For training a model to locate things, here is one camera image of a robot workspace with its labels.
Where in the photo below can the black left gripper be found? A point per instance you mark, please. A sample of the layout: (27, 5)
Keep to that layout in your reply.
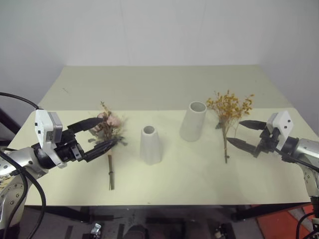
(69, 150)

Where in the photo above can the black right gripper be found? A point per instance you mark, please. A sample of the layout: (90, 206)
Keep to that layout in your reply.
(268, 139)

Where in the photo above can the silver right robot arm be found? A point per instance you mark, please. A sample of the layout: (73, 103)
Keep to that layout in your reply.
(305, 149)

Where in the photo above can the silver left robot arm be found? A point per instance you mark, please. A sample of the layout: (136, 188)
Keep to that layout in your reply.
(21, 159)

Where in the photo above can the large white vase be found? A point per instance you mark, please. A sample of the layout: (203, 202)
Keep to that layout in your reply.
(193, 124)

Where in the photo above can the small white vase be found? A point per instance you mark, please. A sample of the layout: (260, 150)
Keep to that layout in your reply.
(150, 147)

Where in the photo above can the pink dried flower bouquet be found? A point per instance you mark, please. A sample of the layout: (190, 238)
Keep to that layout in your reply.
(109, 124)

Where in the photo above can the yellow dried flower bouquet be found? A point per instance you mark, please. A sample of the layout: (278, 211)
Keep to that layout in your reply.
(228, 109)

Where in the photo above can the small metal caster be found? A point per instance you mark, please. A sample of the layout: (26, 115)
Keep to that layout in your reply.
(96, 227)

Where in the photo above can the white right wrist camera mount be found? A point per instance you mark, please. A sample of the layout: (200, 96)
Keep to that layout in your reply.
(282, 124)

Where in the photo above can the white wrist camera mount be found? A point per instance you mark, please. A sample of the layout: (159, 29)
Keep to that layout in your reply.
(282, 124)
(45, 124)

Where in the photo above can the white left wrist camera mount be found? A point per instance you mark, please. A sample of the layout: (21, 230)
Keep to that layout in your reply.
(45, 124)

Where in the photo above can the black table frame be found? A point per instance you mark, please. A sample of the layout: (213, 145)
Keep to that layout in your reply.
(261, 211)

